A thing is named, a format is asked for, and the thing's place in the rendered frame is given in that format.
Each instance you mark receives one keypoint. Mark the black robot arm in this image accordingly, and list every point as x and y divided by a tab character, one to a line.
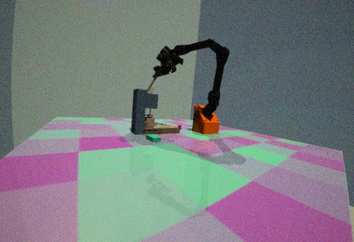
221	58

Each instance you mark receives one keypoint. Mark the green rectangular block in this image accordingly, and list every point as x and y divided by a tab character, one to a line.
153	138

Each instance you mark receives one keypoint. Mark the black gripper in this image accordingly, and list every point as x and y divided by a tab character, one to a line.
165	68

